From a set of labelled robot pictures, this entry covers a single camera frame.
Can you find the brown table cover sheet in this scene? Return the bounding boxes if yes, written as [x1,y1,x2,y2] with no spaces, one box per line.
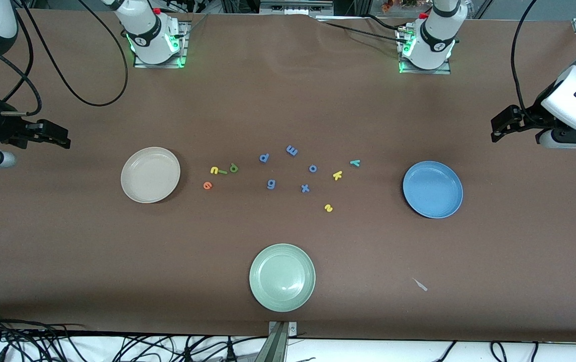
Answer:
[0,9,576,343]

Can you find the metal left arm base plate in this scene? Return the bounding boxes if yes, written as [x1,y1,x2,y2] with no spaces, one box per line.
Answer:
[398,25,452,75]

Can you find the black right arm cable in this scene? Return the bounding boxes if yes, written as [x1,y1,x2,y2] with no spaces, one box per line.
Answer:
[0,0,130,116]

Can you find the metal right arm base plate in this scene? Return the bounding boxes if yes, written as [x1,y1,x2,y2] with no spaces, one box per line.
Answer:
[134,20,188,69]

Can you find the pale green plate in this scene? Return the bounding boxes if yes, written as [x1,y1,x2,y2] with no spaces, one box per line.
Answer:
[249,243,316,313]

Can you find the aluminium frame structure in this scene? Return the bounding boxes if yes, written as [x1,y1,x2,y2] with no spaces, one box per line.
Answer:
[220,0,369,16]

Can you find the black base cable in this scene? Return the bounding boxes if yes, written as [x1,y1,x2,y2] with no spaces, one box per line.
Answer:
[317,19,409,45]
[361,14,409,33]

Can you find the aluminium profile beam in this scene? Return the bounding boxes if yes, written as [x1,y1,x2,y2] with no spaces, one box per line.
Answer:
[255,321,299,362]

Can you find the blue plate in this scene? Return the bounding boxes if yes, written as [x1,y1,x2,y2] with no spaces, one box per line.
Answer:
[402,161,464,219]

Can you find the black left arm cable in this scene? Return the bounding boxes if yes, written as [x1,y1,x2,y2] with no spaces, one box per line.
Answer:
[510,0,542,126]

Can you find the orange object behind table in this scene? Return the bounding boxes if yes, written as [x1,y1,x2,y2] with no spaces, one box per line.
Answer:
[381,0,422,12]

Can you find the beige brown plate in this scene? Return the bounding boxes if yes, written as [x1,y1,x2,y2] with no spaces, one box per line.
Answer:
[121,147,181,204]

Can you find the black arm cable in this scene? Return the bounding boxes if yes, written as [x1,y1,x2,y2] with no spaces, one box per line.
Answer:
[0,0,130,116]
[510,0,542,126]

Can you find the tangle of black cables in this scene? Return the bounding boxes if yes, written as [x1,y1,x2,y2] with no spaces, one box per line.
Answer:
[0,309,248,362]

